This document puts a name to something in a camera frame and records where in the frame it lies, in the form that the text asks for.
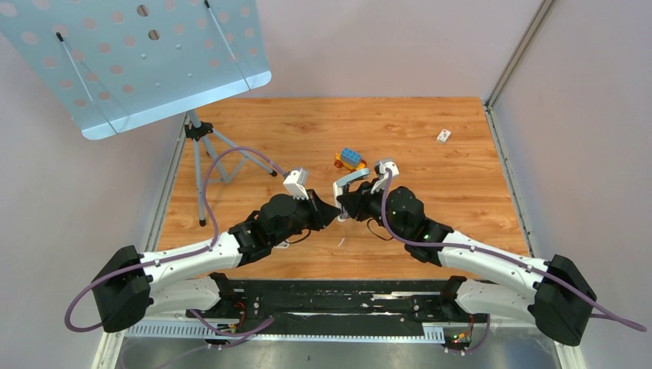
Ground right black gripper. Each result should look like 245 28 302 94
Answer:
338 178 408 241

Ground white staple box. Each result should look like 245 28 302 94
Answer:
436 129 451 144

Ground blue perforated music stand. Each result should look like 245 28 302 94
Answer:
1 1 271 230

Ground grey white stapler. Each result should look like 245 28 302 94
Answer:
332 168 370 222

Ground toy brick car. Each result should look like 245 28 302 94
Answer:
334 148 367 172

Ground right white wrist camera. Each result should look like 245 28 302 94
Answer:
371 158 399 194

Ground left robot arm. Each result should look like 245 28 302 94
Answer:
92 190 341 333

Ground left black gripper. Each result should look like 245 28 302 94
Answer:
271 189 341 247

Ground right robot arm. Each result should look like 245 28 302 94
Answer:
333 181 597 346

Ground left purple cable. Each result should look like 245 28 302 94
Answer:
64 146 289 334

